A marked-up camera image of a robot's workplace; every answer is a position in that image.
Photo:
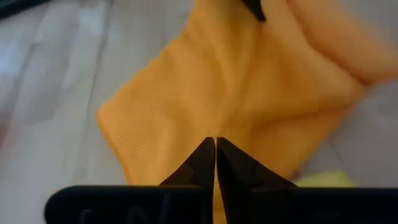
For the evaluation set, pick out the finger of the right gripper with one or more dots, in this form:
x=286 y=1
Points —
x=256 y=9

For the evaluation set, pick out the orange microfiber towel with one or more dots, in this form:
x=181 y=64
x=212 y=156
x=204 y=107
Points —
x=217 y=93

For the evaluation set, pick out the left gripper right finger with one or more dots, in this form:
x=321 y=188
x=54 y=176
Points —
x=236 y=174

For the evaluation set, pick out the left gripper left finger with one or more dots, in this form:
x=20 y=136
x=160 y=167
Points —
x=202 y=168

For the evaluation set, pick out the yellow microfiber towel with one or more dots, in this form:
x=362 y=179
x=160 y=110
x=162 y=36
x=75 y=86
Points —
x=323 y=179

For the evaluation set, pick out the black aluminium table frame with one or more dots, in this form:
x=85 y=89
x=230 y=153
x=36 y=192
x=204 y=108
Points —
x=12 y=4

